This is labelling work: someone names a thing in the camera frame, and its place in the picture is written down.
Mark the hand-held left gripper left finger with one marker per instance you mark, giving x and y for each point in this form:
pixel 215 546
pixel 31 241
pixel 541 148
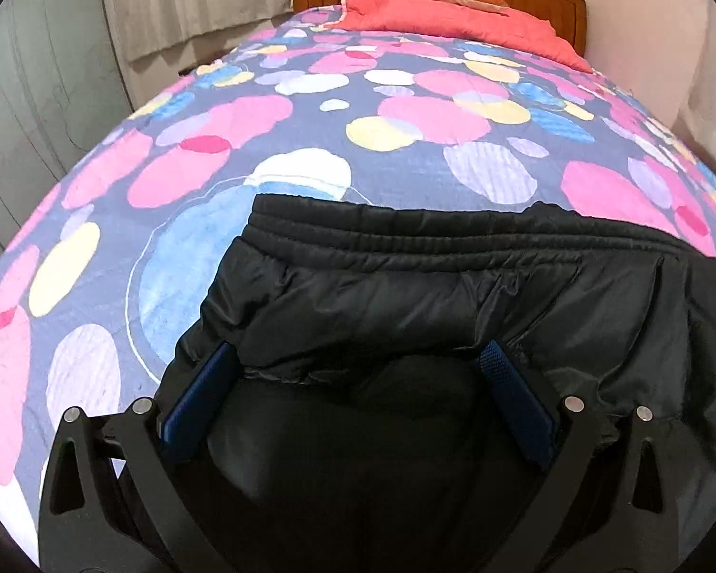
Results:
pixel 197 397

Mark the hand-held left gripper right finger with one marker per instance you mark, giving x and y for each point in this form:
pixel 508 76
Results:
pixel 516 397

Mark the black quilted jacket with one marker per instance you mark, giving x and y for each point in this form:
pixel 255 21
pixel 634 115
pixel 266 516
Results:
pixel 394 286

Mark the polka dot bedspread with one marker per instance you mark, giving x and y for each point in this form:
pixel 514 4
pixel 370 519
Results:
pixel 274 119

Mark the frosted glass wardrobe door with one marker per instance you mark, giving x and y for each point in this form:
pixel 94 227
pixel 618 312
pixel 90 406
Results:
pixel 42 101

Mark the red quilted pillow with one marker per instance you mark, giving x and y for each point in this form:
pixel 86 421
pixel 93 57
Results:
pixel 453 27

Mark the short cream window curtain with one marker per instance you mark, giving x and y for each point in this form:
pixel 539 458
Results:
pixel 197 0

